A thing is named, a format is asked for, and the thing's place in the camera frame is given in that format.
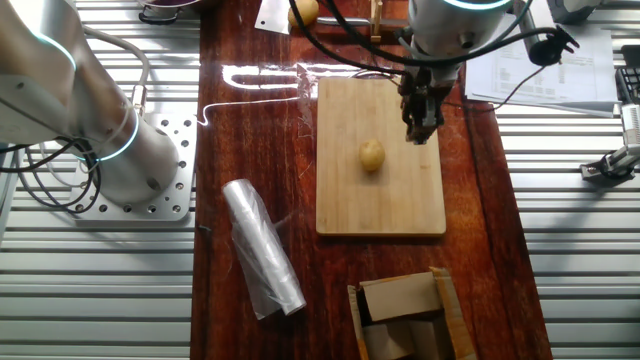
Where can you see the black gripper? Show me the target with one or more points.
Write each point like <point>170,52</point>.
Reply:
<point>424,91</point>

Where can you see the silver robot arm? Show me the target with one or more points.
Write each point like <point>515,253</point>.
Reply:
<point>50,75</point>

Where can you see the small yellow potato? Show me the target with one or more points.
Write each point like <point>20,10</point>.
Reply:
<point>303,11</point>
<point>372,156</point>

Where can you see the bamboo cutting board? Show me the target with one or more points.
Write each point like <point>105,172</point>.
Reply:
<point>350,200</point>

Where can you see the wooden knife rack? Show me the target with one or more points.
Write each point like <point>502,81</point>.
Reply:
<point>376,20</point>

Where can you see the printed white paper stack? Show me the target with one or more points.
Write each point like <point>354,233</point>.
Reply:
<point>575,75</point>

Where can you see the steel cleaver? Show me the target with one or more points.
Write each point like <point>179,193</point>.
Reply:
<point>272,17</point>

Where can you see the open cardboard box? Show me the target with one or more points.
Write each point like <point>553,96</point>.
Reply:
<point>400,300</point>

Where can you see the clear plastic bag roll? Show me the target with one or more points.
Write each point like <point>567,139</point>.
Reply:
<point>262,250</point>

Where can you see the black keyboard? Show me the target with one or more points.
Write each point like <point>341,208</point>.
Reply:
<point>631,85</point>

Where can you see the steel cooking pot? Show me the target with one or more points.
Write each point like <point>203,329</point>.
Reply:
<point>160,7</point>

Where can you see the metal camera mount clamp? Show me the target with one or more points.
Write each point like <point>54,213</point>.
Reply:
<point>612,167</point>

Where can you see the grey exterior camera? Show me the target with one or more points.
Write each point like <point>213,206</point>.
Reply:
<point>631,125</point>

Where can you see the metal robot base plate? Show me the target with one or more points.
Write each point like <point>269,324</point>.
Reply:
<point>175,200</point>

